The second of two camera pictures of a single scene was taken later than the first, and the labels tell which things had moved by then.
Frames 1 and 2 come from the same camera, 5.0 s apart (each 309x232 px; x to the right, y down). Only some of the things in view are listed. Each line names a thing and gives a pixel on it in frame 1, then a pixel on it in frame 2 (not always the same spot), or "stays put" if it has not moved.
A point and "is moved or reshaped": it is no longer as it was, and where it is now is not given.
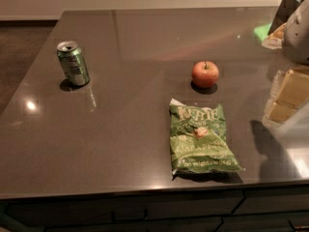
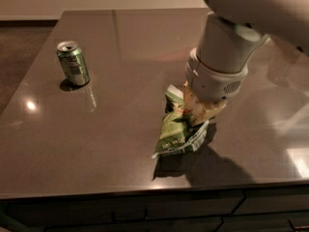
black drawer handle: x=137 y=219 stays put
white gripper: x=297 y=36 → x=210 y=82
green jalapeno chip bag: x=198 y=140 is moved or reshaped
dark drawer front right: x=259 y=201 stays put
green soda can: x=73 y=63 stays put
